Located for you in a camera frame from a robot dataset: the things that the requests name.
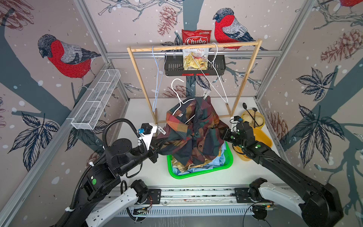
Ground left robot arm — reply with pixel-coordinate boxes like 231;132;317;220
55;118;165;227

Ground green perforated plastic tray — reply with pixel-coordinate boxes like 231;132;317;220
167;143;233;180

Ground red chips bag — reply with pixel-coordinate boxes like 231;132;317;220
182;29;211;71

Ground light blue long-sleeve shirt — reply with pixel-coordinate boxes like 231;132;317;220
169;143;226;177

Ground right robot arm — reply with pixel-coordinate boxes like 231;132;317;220
220;122;344;227

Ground dark red plaid shirt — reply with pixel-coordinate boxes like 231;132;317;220
157;96;229;165

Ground yellow plastic tray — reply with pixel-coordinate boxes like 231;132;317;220
232;128;273;161

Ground yellow bamboo steamer basket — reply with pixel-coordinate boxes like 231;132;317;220
241;109;265;129

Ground long black spoon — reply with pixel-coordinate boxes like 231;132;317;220
243;103;260;126

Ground short black spoon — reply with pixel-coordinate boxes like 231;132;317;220
252;107;257;127

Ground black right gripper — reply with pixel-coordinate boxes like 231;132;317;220
216;127;246;150

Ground yellow plaid flannel shirt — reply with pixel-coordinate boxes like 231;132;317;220
171;157;212;176

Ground black wall basket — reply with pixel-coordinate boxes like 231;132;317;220
164;55;226;76

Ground white wire mesh basket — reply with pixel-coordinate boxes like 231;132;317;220
71;69;121;130

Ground wooden clothes rack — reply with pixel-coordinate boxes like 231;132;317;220
127;39;263;124

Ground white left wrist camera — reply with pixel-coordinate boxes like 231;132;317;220
138;123;158;150

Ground white hanger of red shirt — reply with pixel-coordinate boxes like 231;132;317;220
171;78;197;125

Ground white wire hanger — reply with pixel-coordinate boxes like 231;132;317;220
152;46;166;113

